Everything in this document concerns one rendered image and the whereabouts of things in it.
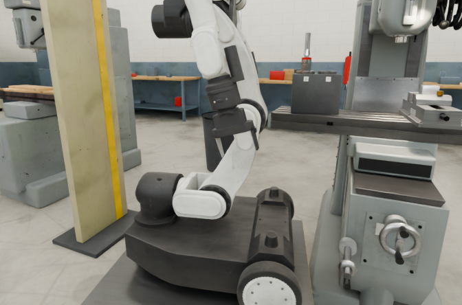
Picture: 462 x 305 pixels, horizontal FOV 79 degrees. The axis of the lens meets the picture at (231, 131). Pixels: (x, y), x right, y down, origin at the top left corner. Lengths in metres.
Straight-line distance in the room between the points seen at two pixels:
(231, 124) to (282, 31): 5.10
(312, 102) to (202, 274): 0.88
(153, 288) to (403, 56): 1.65
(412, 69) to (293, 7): 4.20
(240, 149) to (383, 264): 0.68
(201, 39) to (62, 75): 1.28
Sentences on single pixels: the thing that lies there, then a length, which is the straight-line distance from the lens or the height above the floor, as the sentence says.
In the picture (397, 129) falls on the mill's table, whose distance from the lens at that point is 1.38.
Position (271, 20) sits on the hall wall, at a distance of 5.88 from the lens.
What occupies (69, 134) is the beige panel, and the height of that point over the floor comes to 0.78.
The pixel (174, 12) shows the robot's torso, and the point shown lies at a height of 1.36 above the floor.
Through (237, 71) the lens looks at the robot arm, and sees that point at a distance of 0.75.
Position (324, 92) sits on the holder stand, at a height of 1.06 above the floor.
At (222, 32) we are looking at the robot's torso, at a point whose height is 1.29.
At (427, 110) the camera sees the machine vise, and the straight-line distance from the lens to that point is 1.28.
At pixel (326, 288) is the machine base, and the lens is 1.52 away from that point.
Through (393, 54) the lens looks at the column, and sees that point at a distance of 1.83.
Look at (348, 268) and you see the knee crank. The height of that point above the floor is 0.55.
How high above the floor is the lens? 1.20
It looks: 14 degrees down
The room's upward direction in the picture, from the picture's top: straight up
